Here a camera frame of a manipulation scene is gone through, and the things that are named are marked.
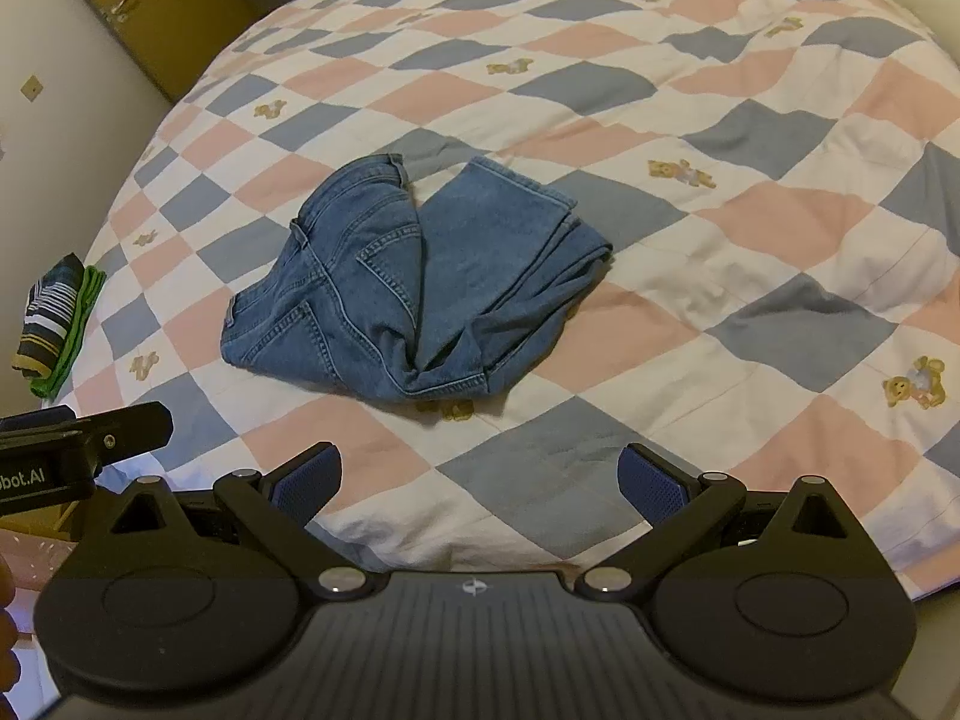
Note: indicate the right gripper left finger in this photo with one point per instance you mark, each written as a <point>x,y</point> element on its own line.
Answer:
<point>274,510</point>

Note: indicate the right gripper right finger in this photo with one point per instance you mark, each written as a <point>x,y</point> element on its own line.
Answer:
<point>684,512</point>

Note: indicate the blue denim jeans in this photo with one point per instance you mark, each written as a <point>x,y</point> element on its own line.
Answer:
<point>391,300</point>

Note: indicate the striped folded clothes stack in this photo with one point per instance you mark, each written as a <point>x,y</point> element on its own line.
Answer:
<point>57,311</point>

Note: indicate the person's left hand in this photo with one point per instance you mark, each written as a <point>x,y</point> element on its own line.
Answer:
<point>10,633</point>

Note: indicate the checkered pink blue bed quilt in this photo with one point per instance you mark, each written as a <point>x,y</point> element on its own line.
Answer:
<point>779,183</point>

